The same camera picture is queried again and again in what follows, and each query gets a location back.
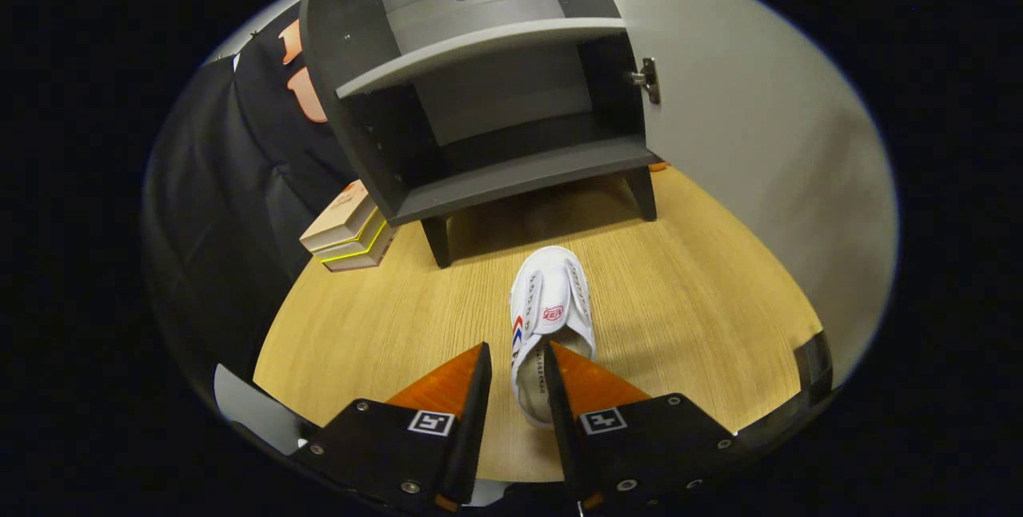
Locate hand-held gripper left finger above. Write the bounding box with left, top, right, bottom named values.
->
left=289, top=341, right=493, bottom=514

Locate white canvas shoe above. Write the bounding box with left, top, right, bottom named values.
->
left=510, top=245, right=597, bottom=428

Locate beige shoe cabinet door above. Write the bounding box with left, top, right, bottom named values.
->
left=575, top=0, right=900, bottom=386

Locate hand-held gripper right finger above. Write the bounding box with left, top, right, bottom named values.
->
left=543, top=341, right=748, bottom=511

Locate metal door hinge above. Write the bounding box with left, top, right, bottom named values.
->
left=629, top=58, right=662, bottom=105

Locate black backdrop cloth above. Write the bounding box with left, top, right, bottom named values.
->
left=142, top=2, right=360, bottom=390

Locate dark grey shoe cabinet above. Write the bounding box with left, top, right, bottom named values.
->
left=300, top=0, right=664, bottom=268

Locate yellow edged book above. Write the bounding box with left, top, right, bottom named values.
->
left=322, top=221, right=398, bottom=272
left=316, top=209, right=388, bottom=264

